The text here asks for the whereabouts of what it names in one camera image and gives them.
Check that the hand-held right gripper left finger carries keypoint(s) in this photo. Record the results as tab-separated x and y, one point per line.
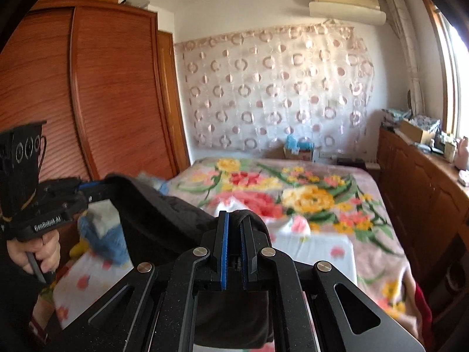
224	249

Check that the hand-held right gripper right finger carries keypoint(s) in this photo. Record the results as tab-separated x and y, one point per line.
244	253

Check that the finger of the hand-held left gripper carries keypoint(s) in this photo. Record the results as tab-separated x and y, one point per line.
93	189

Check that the black pants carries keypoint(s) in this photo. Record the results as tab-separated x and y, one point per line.
165	223

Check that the person's left forearm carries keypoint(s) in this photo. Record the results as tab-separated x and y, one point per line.
14	308

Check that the person's left hand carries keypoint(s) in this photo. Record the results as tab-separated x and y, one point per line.
47	253

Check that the blue folded jeans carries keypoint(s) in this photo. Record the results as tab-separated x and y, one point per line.
106	247

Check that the yellow plush toy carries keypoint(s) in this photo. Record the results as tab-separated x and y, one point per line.
77	249

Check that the strawberry print bed sheet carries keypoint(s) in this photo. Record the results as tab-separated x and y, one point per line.
322	253

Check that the floral blanket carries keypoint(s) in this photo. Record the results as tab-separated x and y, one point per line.
293	190

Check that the small cardboard box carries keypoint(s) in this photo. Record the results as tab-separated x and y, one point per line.
296	154

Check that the wooden slatted wardrobe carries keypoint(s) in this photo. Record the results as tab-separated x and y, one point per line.
121	80

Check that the blue plastic bag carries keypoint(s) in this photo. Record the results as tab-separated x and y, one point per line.
298	142

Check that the black flat box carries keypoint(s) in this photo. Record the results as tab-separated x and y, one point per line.
351	161

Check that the circle pattern sheer curtain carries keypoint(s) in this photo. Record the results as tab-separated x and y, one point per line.
274	88

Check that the long wooden cabinet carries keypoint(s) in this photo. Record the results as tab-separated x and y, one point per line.
414	183

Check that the grey bundle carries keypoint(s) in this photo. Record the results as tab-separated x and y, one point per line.
135	2

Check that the red cloth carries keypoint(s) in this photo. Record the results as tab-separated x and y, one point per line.
424	319

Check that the patterned fabric stack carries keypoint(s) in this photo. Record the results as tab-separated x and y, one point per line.
394	117

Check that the open cardboard box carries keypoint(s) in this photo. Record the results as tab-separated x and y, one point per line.
414	130

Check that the white jar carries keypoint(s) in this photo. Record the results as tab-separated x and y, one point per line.
449	153

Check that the beige window curtain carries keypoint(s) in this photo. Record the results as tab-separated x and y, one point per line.
406	44

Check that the wooden framed window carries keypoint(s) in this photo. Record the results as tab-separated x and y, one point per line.
458	80

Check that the wall air conditioner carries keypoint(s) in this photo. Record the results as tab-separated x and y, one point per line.
348	11

